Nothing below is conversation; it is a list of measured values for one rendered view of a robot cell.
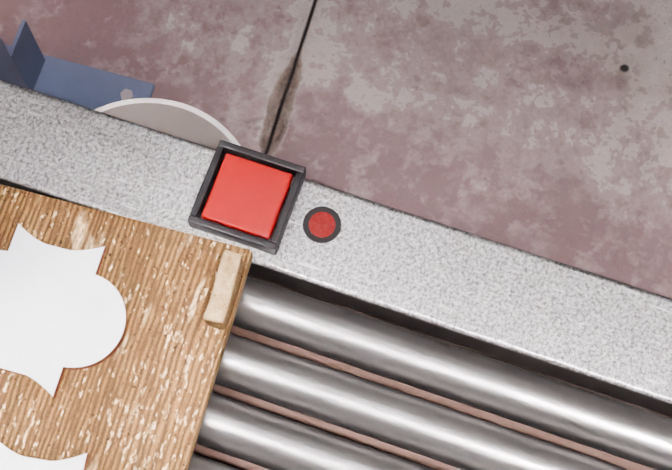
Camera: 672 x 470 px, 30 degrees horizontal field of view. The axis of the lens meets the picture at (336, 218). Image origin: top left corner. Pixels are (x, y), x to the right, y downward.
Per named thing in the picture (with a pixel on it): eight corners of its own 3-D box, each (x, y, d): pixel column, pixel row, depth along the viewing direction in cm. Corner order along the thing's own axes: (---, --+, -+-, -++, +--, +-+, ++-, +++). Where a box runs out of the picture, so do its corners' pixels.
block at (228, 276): (226, 257, 100) (223, 247, 98) (247, 263, 100) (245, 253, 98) (204, 326, 99) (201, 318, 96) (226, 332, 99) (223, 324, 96)
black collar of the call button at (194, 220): (221, 146, 106) (220, 138, 104) (306, 174, 105) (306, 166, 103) (189, 227, 103) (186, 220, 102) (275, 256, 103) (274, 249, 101)
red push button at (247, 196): (227, 157, 105) (225, 151, 104) (294, 179, 105) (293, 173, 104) (201, 221, 104) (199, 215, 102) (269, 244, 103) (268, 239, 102)
